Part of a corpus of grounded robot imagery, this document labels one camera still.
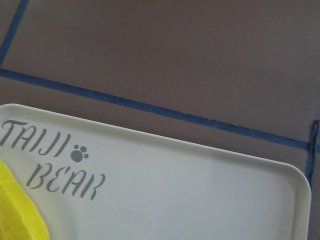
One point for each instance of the white bear tray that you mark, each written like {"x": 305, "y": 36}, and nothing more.
{"x": 94, "y": 181}

